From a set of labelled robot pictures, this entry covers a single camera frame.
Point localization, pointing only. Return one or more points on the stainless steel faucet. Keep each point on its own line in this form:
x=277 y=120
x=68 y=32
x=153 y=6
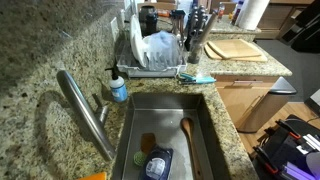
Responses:
x=91 y=124

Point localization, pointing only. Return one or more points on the white wall outlet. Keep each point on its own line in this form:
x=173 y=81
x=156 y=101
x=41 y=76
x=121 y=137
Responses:
x=114 y=28

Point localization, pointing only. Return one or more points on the upper wooden cutting board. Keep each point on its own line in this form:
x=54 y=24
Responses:
x=233 y=48

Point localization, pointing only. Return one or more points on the orange sponge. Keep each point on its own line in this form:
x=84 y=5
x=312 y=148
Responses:
x=97 y=176

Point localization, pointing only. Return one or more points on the teal handled tool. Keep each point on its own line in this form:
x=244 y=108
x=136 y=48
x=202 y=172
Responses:
x=186 y=79

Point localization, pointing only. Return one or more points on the clear plastic container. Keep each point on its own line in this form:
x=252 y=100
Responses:
x=162 y=51

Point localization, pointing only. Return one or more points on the wooden cabinet drawer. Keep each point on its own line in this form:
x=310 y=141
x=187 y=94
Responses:
x=240 y=94

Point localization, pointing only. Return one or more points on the blue soap pump bottle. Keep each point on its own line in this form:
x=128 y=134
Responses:
x=118 y=87

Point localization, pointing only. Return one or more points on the lower wooden cutting board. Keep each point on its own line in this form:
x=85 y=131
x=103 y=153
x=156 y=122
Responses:
x=213 y=55

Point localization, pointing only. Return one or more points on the brown wooden brush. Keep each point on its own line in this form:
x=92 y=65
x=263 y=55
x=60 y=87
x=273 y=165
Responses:
x=148 y=141

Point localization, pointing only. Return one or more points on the steel trash can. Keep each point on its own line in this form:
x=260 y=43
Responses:
x=267 y=107

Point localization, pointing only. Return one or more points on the white plate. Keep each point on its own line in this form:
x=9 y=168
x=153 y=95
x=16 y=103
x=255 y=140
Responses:
x=137 y=44

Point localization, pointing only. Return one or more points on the black coffee maker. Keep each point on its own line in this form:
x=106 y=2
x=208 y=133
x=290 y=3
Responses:
x=149 y=16

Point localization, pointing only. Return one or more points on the long wooden spoon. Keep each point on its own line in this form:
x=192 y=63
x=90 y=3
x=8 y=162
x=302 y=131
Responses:
x=187 y=127

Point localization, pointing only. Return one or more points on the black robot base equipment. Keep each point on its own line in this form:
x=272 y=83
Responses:
x=291 y=152

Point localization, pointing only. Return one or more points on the black knife block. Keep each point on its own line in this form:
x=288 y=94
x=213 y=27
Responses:
x=196 y=21

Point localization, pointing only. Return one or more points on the paper towel roll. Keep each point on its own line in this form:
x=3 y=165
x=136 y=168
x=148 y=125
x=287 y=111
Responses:
x=251 y=13

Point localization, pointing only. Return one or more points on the stainless steel sink basin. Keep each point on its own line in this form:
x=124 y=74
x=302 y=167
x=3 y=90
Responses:
x=160 y=114

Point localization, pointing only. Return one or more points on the green scrubber ball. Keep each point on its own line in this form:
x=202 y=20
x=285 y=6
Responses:
x=139 y=158

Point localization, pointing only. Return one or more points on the wooden cutting board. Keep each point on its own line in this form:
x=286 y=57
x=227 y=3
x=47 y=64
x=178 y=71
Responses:
x=213 y=55
x=233 y=48

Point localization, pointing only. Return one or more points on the white dish drying rack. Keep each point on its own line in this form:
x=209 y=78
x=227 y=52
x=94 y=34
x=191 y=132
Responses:
x=126 y=63

